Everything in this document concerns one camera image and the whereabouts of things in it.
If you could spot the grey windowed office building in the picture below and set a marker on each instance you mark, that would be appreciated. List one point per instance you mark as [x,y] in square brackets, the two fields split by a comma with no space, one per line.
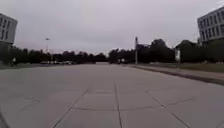
[211,25]

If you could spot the dark kerb strip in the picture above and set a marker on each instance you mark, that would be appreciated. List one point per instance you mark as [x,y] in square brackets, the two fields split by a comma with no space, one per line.
[186,75]

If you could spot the tall signpost pole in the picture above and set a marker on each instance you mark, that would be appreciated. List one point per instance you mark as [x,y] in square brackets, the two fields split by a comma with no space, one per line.
[136,50]

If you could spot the grey paved slab plaza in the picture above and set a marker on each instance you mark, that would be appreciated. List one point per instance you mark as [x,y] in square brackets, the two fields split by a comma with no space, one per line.
[110,83]

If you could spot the row of parked cars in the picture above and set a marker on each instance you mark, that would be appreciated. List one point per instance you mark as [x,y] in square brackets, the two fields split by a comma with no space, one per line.
[56,62]

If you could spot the grass strip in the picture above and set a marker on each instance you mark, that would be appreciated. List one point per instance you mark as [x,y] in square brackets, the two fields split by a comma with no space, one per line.
[196,66]

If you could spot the pale multi-storey building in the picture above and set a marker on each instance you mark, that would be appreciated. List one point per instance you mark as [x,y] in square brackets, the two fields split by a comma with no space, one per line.
[6,30]

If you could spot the row of dark trees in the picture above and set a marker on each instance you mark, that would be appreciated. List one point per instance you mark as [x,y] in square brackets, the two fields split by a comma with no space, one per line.
[156,51]

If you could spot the street lamp pole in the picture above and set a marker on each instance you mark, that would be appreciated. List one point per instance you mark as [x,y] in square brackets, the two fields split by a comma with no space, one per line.
[47,46]

